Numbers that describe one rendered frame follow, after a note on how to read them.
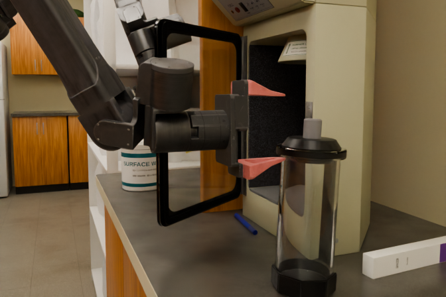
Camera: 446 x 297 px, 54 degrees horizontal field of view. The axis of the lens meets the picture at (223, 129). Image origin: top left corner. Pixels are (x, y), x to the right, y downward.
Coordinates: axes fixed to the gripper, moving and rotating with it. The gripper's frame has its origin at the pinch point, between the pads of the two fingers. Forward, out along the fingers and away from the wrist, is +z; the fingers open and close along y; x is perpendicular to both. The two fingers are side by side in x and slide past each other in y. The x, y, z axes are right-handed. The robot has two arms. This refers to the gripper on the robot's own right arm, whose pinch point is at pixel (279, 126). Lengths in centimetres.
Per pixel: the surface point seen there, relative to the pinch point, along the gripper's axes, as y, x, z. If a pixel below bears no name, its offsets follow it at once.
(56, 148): -57, 511, -32
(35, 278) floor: -115, 252, -48
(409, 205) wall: -25, 30, 55
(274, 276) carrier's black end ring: -23.7, 1.1, -0.3
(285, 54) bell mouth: 13.4, 22.7, 13.8
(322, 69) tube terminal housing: 9.4, 9.0, 13.8
